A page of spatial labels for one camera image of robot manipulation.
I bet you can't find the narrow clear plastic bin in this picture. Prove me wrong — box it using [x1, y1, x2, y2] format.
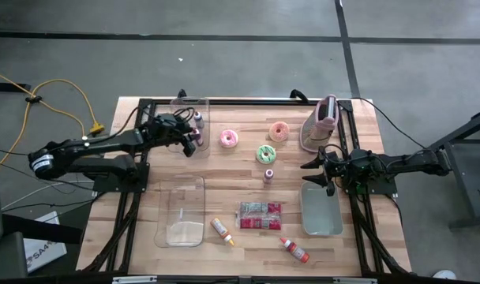
[169, 96, 212, 159]

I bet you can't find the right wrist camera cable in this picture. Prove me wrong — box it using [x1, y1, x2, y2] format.
[321, 142, 346, 159]

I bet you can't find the silver metal bracket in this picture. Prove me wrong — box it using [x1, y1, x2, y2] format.
[112, 275, 158, 284]
[333, 277, 377, 284]

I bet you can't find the person's shoe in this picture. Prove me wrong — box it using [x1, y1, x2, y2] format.
[432, 269, 458, 282]

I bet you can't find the red cap dark red bottle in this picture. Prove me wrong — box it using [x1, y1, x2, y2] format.
[190, 128, 204, 148]

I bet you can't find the wide clear plastic bin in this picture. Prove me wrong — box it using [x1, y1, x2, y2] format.
[152, 174, 206, 249]

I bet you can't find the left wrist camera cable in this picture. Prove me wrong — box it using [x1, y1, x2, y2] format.
[171, 105, 197, 121]

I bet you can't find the yellow cable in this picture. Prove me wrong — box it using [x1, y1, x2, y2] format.
[0, 66, 106, 170]

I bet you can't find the grey plastic bin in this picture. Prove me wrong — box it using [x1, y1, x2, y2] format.
[299, 180, 343, 237]

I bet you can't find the white cardboard box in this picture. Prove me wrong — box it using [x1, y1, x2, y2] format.
[23, 211, 68, 274]

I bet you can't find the black aluminium rig frame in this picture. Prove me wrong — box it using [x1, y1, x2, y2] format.
[81, 96, 413, 277]

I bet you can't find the white cable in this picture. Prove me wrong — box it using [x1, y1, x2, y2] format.
[1, 179, 96, 211]

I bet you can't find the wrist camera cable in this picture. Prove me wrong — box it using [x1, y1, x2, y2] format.
[321, 142, 346, 159]
[171, 105, 197, 121]

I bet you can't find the long black power cable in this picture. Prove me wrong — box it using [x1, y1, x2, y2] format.
[349, 96, 427, 151]

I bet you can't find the red packet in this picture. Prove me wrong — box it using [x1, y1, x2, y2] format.
[234, 200, 283, 232]

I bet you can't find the red cap orange bottle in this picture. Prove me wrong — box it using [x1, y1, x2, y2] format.
[279, 236, 311, 264]

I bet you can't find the yellow squeeze bottle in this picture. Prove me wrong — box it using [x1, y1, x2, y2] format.
[209, 217, 236, 248]

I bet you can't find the black beam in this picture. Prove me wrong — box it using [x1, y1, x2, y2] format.
[1, 214, 84, 245]

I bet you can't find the orange sprinkled toy donut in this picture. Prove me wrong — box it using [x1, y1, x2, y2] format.
[268, 121, 291, 143]

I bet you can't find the black metal stand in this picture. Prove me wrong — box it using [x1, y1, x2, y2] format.
[423, 108, 480, 230]

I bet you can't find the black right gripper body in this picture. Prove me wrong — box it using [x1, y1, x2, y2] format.
[321, 146, 373, 197]

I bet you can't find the black metal bar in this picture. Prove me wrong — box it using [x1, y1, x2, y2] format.
[0, 81, 32, 92]

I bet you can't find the pink frosted toy donut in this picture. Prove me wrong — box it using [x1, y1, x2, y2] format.
[219, 129, 240, 149]

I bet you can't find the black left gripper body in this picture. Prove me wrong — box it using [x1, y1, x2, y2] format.
[144, 113, 197, 158]

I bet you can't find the green frosted toy donut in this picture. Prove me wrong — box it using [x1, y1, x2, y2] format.
[255, 144, 277, 165]

